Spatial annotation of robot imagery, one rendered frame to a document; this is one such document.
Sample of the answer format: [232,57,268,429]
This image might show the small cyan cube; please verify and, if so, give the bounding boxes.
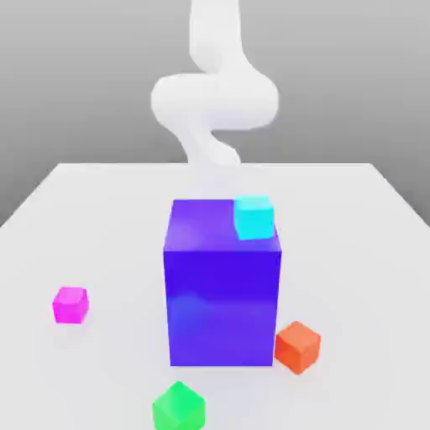
[233,195,275,241]

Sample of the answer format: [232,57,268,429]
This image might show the small orange cube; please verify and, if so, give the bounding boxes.
[274,320,322,375]

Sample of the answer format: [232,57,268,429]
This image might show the small magenta cube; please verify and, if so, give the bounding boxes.
[51,286,91,325]

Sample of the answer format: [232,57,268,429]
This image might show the small green cube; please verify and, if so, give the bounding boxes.
[151,380,207,430]

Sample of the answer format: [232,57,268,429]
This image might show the large purple box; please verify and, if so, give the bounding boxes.
[163,198,282,368]

